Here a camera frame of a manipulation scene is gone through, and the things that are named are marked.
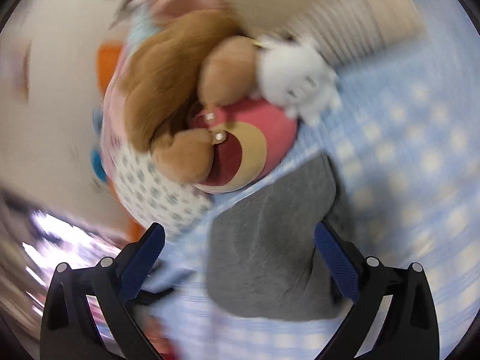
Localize grey zip sweater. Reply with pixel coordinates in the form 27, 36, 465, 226
206, 153, 354, 322

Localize white floral pillow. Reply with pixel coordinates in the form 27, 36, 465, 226
113, 144, 212, 242

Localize blue plaid bed blanket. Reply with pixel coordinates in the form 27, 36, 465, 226
155, 0, 479, 359

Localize pink round plush cushion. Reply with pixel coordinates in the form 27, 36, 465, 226
189, 98, 298, 194

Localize small white plush toy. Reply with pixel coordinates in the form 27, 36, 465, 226
256, 37, 341, 126

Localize brown plush bear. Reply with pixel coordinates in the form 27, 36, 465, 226
121, 9, 257, 184

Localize beige patchwork pillow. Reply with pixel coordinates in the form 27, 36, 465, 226
230, 0, 424, 67

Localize pink hello kitty blanket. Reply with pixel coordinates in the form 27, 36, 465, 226
97, 0, 225, 176

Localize blue swim ring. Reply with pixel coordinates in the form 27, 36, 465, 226
89, 108, 110, 185

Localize orange sofa bed frame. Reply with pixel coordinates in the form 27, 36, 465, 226
96, 40, 145, 242

